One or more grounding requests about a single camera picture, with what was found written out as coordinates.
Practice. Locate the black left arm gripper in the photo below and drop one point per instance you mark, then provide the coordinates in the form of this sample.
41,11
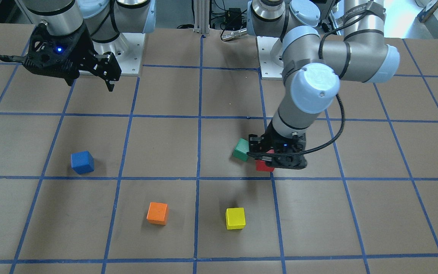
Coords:
256,143

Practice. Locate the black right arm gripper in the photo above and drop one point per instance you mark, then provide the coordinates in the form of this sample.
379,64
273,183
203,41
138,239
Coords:
81,45

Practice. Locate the red wooden block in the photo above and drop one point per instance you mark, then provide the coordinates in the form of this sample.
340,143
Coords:
262,166

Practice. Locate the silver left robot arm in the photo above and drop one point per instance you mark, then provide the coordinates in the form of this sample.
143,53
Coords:
313,67

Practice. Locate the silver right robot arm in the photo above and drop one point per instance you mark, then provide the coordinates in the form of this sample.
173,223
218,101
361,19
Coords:
104,18

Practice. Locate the green wooden block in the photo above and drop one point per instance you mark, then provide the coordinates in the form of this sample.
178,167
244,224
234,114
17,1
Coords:
241,150

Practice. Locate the yellow wooden block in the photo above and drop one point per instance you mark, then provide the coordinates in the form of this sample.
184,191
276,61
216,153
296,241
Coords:
235,218

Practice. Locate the blue wooden block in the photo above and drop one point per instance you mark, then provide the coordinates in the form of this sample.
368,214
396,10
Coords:
82,162

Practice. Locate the orange wooden block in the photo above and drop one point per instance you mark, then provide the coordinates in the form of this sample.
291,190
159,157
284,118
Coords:
158,213

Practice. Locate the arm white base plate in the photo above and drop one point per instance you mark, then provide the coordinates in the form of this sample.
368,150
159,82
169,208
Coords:
276,58
128,49

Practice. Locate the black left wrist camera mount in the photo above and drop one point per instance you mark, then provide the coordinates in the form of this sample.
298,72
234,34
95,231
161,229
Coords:
288,162

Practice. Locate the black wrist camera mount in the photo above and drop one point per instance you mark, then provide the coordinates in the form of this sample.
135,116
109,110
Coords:
288,162
44,54

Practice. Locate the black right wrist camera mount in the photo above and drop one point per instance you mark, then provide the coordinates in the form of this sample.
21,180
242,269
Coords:
44,54

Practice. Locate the aluminium frame post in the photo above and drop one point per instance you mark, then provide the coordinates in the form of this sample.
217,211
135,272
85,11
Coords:
202,16

